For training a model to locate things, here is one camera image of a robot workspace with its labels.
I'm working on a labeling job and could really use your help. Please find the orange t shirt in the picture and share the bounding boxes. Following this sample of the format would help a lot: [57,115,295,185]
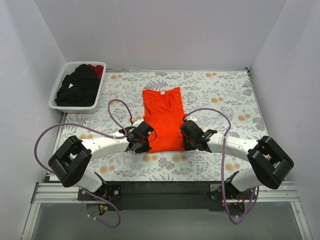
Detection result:
[142,87,185,154]

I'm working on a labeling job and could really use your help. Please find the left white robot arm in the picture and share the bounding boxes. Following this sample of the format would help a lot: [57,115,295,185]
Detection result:
[48,120,155,200]

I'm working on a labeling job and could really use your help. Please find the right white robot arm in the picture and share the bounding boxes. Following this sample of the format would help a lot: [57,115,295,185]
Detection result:
[180,120,294,199]

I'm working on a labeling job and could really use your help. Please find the floral patterned table mat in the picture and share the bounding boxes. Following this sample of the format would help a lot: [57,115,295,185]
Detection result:
[55,71,268,181]

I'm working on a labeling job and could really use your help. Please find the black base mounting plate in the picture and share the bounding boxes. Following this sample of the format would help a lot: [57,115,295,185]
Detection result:
[77,181,257,212]

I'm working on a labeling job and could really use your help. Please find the black t shirt in basket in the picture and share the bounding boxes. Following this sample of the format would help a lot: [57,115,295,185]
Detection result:
[55,64,101,107]

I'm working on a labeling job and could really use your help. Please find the red t shirt in basket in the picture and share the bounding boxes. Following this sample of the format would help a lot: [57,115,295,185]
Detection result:
[88,64,104,81]

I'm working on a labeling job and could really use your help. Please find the white plastic laundry basket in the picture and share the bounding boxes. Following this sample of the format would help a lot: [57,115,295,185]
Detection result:
[48,61,107,114]

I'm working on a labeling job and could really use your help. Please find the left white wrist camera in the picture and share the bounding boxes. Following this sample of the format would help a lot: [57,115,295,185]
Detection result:
[132,118,144,127]

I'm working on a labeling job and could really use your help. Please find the aluminium frame rail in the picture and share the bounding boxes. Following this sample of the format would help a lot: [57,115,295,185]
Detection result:
[21,181,312,240]

